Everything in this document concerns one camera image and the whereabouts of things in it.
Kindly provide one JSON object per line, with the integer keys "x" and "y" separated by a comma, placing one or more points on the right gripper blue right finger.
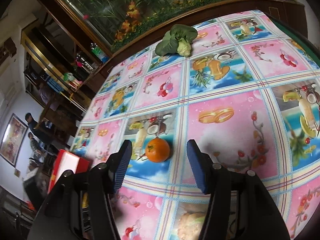
{"x": 201, "y": 166}

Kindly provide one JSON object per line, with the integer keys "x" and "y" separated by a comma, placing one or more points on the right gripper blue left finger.
{"x": 117, "y": 165}

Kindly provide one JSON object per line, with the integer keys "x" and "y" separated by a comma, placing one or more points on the orange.
{"x": 157, "y": 150}

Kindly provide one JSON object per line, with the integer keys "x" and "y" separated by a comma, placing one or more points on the red white shallow box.
{"x": 67, "y": 161}

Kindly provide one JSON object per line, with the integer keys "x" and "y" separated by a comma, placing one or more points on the colourful patterned tablecloth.
{"x": 248, "y": 95}

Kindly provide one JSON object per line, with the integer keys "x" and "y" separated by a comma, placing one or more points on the green spray bottle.
{"x": 99, "y": 53}

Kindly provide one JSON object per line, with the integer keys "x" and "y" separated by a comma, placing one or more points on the green leafy vegetable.
{"x": 177, "y": 40}

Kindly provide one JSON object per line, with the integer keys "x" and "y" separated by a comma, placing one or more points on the wall picture frame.
{"x": 12, "y": 139}

